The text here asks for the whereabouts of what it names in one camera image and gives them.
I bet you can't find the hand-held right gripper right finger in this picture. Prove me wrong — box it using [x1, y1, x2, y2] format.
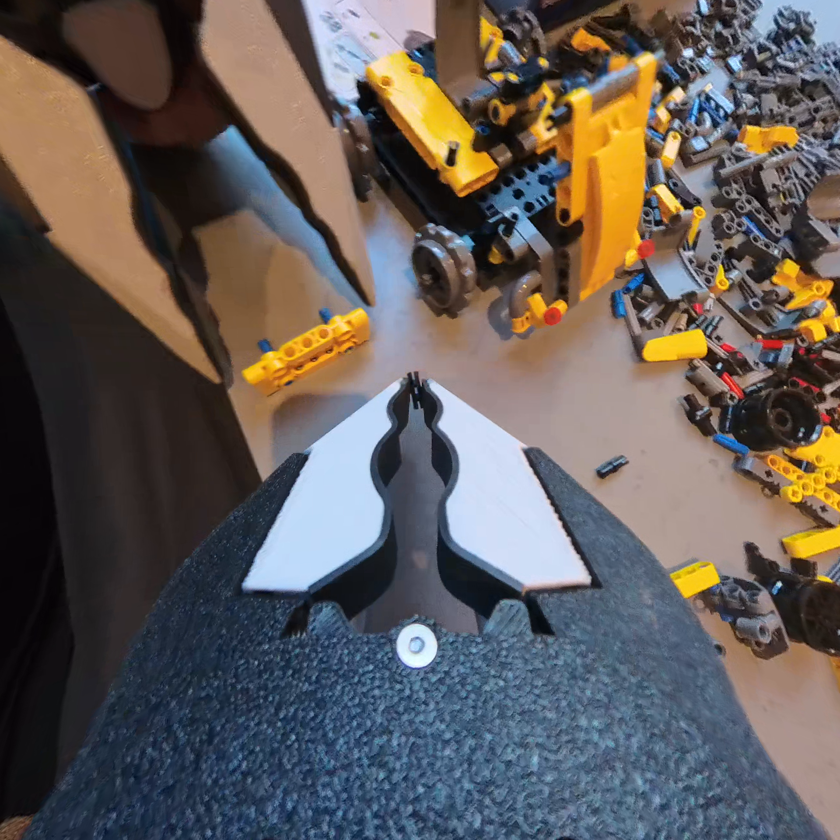
[419, 379, 593, 596]

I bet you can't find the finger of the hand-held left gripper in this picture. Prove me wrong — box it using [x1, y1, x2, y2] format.
[200, 0, 376, 307]
[0, 33, 232, 389]

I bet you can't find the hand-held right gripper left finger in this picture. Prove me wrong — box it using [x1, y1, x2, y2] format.
[241, 377, 422, 596]

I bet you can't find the yellow brick panel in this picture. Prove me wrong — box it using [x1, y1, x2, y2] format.
[241, 307, 371, 398]

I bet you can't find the grey desk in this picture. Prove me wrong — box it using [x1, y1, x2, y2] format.
[193, 0, 840, 840]

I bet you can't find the instruction booklet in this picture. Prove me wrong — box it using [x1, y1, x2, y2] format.
[302, 0, 437, 102]

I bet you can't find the yellow brick toy vehicle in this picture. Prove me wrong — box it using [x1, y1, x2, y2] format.
[335, 0, 660, 336]

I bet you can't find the person's leg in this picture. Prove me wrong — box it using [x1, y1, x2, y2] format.
[0, 197, 277, 788]

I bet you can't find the yellow short beam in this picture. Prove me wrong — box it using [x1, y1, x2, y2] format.
[669, 561, 721, 599]

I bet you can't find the person's dark jacket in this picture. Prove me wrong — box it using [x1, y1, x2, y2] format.
[0, 289, 73, 821]

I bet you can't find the pile of loose toy bricks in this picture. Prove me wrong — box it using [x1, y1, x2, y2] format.
[610, 0, 840, 664]

